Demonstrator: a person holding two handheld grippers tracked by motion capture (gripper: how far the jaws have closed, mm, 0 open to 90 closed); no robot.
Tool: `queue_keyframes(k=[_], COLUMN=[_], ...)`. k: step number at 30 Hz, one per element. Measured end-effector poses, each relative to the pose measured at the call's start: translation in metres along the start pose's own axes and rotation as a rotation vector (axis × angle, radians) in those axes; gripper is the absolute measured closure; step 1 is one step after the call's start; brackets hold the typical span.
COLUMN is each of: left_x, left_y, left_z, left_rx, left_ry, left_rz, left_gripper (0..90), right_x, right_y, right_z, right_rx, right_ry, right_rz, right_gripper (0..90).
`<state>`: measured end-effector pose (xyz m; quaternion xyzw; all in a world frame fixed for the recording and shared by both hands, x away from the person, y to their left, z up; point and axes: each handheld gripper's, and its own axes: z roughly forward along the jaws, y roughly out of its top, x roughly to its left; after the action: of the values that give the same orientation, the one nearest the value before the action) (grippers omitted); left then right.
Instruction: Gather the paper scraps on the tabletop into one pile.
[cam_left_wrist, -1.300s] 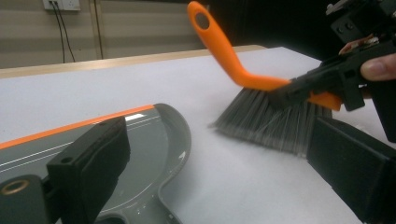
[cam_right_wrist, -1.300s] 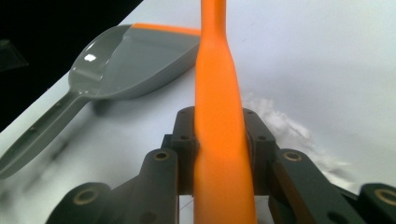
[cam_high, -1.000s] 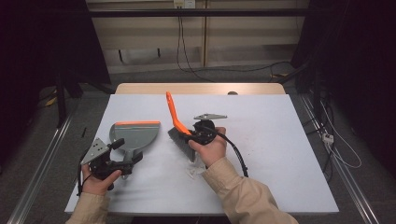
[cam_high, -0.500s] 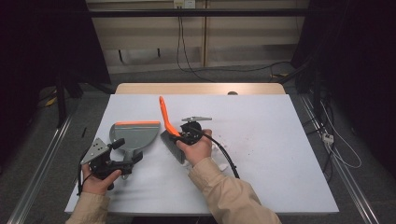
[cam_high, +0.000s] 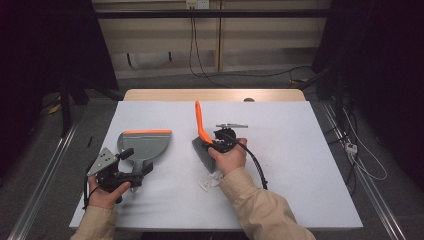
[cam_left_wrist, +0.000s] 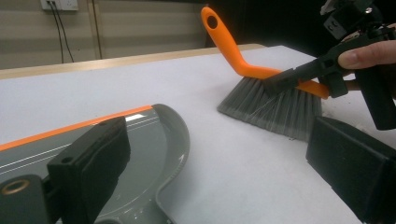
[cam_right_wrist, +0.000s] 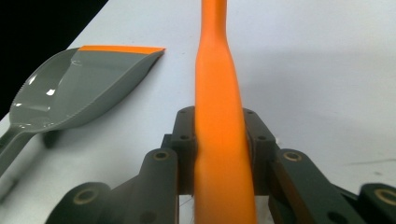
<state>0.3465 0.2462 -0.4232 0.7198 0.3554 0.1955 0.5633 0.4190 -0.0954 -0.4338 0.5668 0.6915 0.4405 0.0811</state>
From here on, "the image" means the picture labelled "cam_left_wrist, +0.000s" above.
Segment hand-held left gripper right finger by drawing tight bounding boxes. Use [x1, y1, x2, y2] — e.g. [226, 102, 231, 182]
[305, 116, 396, 224]

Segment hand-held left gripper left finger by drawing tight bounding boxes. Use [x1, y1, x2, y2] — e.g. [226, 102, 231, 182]
[46, 116, 132, 224]

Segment grey dustpan with orange edge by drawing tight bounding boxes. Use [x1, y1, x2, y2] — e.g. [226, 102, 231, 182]
[0, 104, 191, 224]

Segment orange brush with grey bristles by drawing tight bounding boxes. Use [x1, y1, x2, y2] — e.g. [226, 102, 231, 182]
[200, 6, 331, 143]

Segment black curtain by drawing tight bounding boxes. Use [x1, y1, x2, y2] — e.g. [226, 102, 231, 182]
[205, 0, 396, 59]

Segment wooden table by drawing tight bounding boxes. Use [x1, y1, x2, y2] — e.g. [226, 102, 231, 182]
[0, 43, 267, 81]

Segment black wall cable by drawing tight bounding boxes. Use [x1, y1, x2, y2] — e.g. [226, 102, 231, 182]
[53, 1, 75, 63]
[48, 1, 64, 64]

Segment white wall outlet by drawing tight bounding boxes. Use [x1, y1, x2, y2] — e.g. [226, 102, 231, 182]
[40, 0, 79, 11]

